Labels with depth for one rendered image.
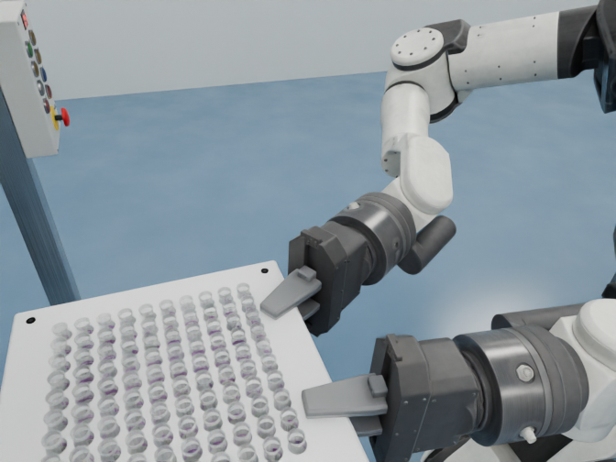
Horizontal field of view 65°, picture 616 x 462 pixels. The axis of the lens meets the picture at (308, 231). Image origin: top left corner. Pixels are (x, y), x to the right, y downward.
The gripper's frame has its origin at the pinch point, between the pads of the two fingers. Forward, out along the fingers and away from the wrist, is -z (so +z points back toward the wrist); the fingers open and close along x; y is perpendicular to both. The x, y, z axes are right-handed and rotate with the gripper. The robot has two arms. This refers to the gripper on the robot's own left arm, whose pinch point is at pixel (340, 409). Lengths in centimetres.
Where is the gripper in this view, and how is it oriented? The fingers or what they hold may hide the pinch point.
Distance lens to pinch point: 39.7
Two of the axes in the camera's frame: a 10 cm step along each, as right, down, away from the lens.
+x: -0.5, 8.1, 5.8
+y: -2.0, -5.8, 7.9
